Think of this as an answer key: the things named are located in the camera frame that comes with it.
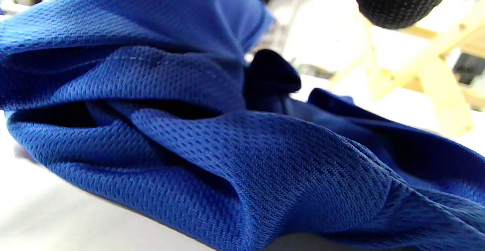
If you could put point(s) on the blue mesh t-shirt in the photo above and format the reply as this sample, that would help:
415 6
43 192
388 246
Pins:
189 148

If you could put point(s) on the person's left hand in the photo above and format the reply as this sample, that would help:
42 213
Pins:
398 0

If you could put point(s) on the light wooden book rack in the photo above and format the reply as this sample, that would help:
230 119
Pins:
443 91

